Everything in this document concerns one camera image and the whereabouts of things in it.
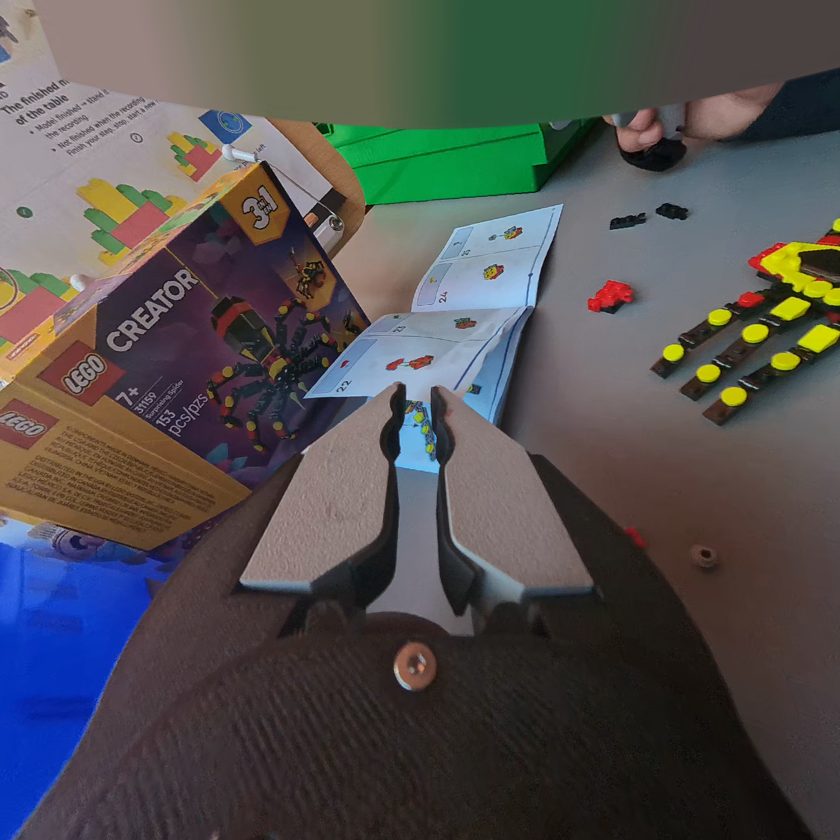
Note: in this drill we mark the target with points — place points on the printed instruction sheet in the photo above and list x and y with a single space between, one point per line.
85 151

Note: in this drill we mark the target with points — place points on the lego spider legs assembly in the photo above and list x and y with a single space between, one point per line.
748 334

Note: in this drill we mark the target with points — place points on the purple yellow lego box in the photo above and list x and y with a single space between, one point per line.
164 367

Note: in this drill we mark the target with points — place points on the wooden clipboard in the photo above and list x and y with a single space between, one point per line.
341 170

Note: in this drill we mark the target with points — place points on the metal clipboard clip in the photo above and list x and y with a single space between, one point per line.
326 220

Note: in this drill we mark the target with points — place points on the green plastic bin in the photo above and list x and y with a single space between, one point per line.
446 161

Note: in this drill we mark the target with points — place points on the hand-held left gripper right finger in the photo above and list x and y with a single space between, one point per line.
512 505

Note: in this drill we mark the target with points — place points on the tiny red lego piece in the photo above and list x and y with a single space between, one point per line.
635 537

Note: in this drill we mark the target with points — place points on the lego instruction booklet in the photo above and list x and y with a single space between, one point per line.
485 275

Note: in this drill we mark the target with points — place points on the grey round lego piece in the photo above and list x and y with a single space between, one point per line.
705 556

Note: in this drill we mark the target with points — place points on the small black lego piece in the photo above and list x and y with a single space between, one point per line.
670 211
627 221

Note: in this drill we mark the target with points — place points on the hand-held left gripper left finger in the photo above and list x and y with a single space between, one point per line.
315 505

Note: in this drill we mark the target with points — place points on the person's right hand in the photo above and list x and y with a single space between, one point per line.
715 111

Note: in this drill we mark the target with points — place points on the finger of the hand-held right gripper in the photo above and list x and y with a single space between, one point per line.
563 124

